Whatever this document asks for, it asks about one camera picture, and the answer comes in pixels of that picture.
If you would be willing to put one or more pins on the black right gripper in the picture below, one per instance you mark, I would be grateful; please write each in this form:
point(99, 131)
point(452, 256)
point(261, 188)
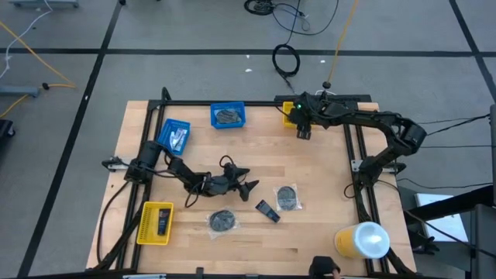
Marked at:
point(304, 118)

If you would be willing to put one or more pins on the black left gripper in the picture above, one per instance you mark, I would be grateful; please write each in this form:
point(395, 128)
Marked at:
point(221, 185)

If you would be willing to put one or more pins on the black hairbrush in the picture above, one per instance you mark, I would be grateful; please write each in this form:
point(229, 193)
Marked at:
point(286, 197)
point(222, 221)
point(228, 116)

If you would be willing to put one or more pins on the white travel toothpaste tube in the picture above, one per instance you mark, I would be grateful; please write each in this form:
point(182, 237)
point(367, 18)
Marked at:
point(183, 139)
point(174, 137)

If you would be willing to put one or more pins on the dark grey toiletry bottle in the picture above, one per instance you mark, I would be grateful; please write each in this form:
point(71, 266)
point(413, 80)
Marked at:
point(164, 224)

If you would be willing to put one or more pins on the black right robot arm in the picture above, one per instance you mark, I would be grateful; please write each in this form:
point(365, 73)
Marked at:
point(387, 120)

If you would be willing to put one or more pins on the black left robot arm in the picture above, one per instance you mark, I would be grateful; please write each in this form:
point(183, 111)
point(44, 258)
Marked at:
point(147, 155)

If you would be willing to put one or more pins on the yellow plastic basket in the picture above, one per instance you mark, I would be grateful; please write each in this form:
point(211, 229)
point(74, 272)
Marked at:
point(149, 224)
point(286, 116)

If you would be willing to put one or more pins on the navy blue cream tube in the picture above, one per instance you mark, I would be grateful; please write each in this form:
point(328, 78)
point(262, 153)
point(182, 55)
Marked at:
point(268, 211)

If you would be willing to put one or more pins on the blue plastic basket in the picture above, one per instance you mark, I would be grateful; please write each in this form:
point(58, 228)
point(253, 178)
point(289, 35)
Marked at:
point(164, 135)
point(214, 122)

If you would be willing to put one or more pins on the yellow cup with white lid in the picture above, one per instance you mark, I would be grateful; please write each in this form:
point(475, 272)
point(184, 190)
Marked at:
point(364, 240)

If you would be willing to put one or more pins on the white sheet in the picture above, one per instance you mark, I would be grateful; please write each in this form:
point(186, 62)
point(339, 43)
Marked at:
point(445, 228)

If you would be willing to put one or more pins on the dark grey side cart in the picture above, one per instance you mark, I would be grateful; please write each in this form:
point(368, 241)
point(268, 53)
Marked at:
point(484, 232)

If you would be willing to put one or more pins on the grey metal floor bar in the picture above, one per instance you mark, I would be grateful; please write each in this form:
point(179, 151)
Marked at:
point(42, 3)
point(19, 91)

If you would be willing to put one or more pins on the black object at floor edge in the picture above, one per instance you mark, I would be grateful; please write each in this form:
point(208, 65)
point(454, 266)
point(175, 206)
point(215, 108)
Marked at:
point(5, 129)

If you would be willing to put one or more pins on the black aluminium table frame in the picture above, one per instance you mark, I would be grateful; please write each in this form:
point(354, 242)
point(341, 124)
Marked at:
point(217, 103)

